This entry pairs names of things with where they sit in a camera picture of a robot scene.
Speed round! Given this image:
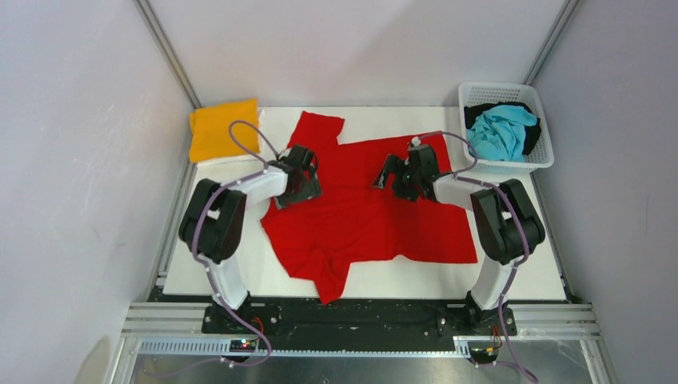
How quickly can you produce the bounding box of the light blue t-shirt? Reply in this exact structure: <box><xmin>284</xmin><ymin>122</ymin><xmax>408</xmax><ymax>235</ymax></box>
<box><xmin>465</xmin><ymin>103</ymin><xmax>539</xmax><ymax>163</ymax></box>

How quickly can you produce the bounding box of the folded orange t-shirt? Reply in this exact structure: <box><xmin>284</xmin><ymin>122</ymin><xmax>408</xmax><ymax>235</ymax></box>
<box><xmin>189</xmin><ymin>98</ymin><xmax>258</xmax><ymax>163</ymax></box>

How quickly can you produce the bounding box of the right controller board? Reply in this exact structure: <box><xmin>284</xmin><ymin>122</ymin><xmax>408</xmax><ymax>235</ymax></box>
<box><xmin>469</xmin><ymin>347</ymin><xmax>501</xmax><ymax>366</ymax></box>

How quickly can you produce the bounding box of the black t-shirt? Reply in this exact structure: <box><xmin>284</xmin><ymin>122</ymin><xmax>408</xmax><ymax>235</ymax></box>
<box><xmin>464</xmin><ymin>102</ymin><xmax>542</xmax><ymax>158</ymax></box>

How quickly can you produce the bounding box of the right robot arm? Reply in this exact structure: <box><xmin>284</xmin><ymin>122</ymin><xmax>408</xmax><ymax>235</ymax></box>
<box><xmin>373</xmin><ymin>145</ymin><xmax>546</xmax><ymax>334</ymax></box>

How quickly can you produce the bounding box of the purple cable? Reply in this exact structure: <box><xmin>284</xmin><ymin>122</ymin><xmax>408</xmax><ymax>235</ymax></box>
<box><xmin>190</xmin><ymin>120</ymin><xmax>281</xmax><ymax>368</ymax></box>
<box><xmin>418</xmin><ymin>130</ymin><xmax>539</xmax><ymax>382</ymax></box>

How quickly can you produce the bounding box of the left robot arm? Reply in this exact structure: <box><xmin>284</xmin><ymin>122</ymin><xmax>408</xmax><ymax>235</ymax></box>
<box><xmin>178</xmin><ymin>145</ymin><xmax>322</xmax><ymax>333</ymax></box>

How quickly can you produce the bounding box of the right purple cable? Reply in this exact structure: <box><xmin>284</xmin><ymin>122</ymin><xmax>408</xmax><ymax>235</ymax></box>
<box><xmin>418</xmin><ymin>130</ymin><xmax>539</xmax><ymax>382</ymax></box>

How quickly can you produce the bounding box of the controller board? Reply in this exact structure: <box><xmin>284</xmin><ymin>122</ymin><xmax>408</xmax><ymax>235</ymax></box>
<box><xmin>229</xmin><ymin>338</ymin><xmax>258</xmax><ymax>354</ymax></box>
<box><xmin>469</xmin><ymin>347</ymin><xmax>501</xmax><ymax>366</ymax></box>

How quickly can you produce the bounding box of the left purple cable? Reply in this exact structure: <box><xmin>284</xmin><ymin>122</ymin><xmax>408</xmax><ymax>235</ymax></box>
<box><xmin>190</xmin><ymin>120</ymin><xmax>281</xmax><ymax>368</ymax></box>

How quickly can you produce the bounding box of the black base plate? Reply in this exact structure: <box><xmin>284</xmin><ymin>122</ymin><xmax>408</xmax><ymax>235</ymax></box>
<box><xmin>235</xmin><ymin>297</ymin><xmax>517</xmax><ymax>353</ymax></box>

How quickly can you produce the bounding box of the red t-shirt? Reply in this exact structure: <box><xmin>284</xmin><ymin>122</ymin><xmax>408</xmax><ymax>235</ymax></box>
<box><xmin>261</xmin><ymin>112</ymin><xmax>478</xmax><ymax>304</ymax></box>

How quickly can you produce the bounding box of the folded white t-shirt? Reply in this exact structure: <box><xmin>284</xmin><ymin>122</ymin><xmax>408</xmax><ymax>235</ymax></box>
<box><xmin>195</xmin><ymin>120</ymin><xmax>261</xmax><ymax>166</ymax></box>

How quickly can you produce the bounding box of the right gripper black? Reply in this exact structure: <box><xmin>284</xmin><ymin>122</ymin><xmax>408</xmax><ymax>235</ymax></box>
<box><xmin>373</xmin><ymin>154</ymin><xmax>422</xmax><ymax>202</ymax></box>

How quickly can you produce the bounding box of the left controller board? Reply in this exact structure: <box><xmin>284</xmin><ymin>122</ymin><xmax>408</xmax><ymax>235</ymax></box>
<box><xmin>229</xmin><ymin>338</ymin><xmax>258</xmax><ymax>354</ymax></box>

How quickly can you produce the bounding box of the aluminium frame rail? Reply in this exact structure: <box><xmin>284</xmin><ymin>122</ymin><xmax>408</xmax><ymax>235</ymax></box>
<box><xmin>122</xmin><ymin>302</ymin><xmax>600</xmax><ymax>358</ymax></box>

